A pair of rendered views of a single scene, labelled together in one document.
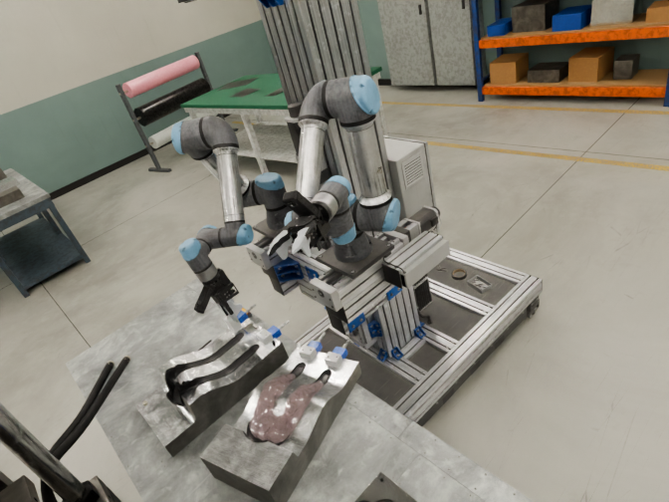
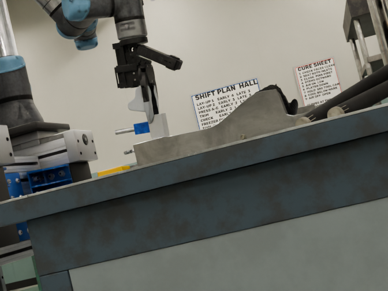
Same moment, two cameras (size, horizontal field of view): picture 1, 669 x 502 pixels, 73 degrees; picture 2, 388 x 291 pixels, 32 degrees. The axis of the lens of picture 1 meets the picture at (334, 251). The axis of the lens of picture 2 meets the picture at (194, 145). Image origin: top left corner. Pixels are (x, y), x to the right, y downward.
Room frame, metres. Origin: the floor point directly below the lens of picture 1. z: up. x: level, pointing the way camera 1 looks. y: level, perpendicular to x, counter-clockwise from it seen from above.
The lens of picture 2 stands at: (2.53, 1.72, 0.75)
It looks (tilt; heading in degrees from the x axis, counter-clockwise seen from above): 4 degrees up; 226
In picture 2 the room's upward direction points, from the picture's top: 14 degrees counter-clockwise
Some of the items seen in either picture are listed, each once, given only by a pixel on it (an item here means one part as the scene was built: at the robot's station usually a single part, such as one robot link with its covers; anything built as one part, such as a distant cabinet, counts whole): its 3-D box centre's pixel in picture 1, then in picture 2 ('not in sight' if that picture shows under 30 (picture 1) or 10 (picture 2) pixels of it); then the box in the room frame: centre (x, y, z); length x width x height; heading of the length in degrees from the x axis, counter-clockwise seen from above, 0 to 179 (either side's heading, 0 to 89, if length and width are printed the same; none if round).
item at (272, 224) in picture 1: (280, 211); not in sight; (1.89, 0.19, 1.09); 0.15 x 0.15 x 0.10
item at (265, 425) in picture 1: (282, 400); not in sight; (0.98, 0.29, 0.90); 0.26 x 0.18 x 0.08; 141
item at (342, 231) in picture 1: (335, 223); (84, 30); (1.19, -0.03, 1.34); 0.11 x 0.08 x 0.11; 58
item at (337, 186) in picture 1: (334, 194); not in sight; (1.18, -0.04, 1.43); 0.11 x 0.08 x 0.09; 147
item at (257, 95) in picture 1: (281, 120); not in sight; (5.50, 0.17, 0.51); 2.40 x 1.13 x 1.02; 39
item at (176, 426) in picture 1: (210, 375); (240, 130); (1.22, 0.56, 0.87); 0.50 x 0.26 x 0.14; 124
